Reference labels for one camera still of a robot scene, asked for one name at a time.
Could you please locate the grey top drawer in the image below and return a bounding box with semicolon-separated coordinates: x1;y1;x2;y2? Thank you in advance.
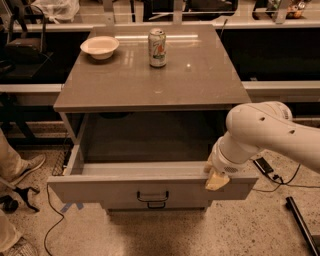
48;112;258;204

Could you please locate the black bar on floor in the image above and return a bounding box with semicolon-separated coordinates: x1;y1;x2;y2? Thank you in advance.
286;197;320;256

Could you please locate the grey drawer cabinet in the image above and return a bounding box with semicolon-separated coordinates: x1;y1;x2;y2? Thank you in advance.
53;24;252;214

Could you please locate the person leg lower left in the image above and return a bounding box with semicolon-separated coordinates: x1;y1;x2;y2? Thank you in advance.
0;210;38;256

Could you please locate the grey drawer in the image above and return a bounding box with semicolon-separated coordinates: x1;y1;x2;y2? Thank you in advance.
103;200;212;211
48;112;258;204

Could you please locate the black cable right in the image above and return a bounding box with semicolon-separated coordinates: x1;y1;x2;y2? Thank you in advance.
251;163;320;193

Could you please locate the black cable left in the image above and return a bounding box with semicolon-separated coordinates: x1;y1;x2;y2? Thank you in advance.
43;184;65;256

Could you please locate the black cable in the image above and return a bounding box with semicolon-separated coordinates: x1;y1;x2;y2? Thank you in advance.
251;163;320;193
43;184;65;256

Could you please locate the green soda can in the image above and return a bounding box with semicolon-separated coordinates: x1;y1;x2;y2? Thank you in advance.
148;28;166;68

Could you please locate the wire basket with items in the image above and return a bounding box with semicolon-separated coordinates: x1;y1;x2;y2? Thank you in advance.
52;151;68;176

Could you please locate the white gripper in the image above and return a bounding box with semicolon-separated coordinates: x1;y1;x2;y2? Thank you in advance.
204;137;247;191

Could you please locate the blue tape cross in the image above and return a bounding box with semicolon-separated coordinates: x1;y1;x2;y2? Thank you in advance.
60;203;84;213

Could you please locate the black chair base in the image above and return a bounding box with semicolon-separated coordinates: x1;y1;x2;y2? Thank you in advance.
0;177;40;213

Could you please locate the grey bottom drawer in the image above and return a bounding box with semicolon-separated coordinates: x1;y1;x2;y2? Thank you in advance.
103;200;212;211

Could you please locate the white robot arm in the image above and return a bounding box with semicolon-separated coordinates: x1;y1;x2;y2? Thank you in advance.
205;101;320;191

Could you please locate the white plastic bag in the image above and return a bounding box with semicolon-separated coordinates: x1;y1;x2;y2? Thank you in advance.
32;0;80;24

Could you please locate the person leg with shoe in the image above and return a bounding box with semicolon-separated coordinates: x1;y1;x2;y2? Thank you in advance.
0;129;46;185

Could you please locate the black chair left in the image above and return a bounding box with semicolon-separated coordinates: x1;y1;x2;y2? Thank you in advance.
1;4;51;80

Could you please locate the white bowl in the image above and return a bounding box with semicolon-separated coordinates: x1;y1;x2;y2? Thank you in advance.
80;36;119;60

